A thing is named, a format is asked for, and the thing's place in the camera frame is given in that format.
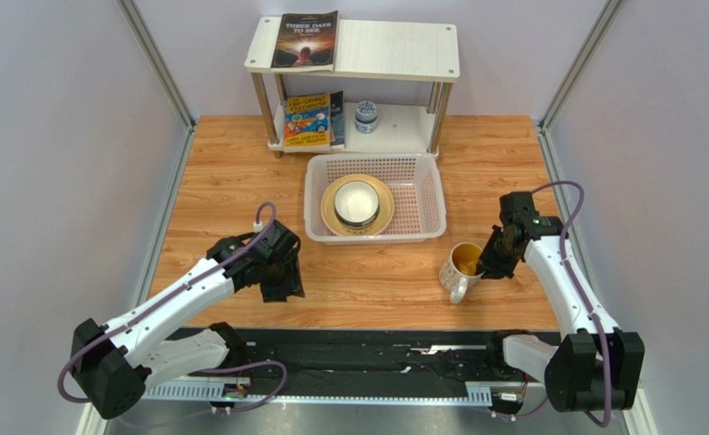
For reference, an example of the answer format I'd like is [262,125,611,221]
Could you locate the grey patterned bowl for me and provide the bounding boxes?
[330,215,380,237]

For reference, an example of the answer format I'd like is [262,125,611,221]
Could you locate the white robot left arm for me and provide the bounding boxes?
[62,221,304,420]

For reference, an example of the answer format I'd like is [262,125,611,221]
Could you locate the white two-tier shelf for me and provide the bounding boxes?
[244,16,461,159]

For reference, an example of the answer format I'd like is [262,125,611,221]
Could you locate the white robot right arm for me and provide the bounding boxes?
[476,191,646,413]

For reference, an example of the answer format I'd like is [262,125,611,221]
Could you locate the blue white ceramic jar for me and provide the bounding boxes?
[354,101,378,134]

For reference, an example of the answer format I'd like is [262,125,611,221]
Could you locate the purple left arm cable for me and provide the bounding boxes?
[56,200,289,414]

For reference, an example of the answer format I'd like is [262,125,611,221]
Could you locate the white plastic basket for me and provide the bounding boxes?
[304,153,446,245]

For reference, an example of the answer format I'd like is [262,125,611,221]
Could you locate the yellow plate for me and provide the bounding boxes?
[320,174,396,237]

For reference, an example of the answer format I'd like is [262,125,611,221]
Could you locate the yellow treehouse book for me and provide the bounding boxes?
[283,92,331,152]

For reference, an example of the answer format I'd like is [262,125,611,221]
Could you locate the dark Three Days book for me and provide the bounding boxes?
[270,11,339,73]

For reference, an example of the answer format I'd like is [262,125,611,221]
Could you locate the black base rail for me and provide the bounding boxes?
[142,325,546,418]

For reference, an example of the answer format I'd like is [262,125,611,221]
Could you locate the dark blue book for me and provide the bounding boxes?
[330,91,345,148]

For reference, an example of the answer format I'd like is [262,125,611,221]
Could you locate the white bowl dark outside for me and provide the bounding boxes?
[334,180,380,223]

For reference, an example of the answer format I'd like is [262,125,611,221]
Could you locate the patterned mug yellow inside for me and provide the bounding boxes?
[438,242,482,305]

